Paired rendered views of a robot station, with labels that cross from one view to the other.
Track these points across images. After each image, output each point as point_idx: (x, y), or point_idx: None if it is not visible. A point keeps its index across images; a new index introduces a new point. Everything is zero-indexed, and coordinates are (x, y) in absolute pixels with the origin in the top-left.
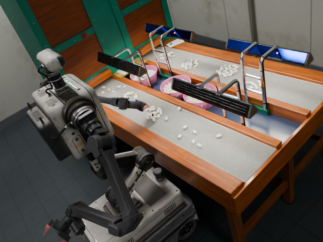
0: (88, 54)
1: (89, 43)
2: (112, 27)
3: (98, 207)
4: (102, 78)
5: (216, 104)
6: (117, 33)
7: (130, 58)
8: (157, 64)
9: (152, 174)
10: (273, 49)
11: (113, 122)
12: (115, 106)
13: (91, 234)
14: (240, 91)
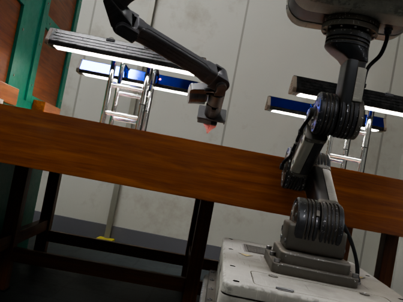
0: (2, 30)
1: (11, 13)
2: (33, 27)
3: (255, 271)
4: (8, 93)
5: (390, 106)
6: (32, 43)
7: (112, 70)
8: (111, 121)
9: (264, 246)
10: None
11: (152, 132)
12: (218, 75)
13: (339, 301)
14: (372, 119)
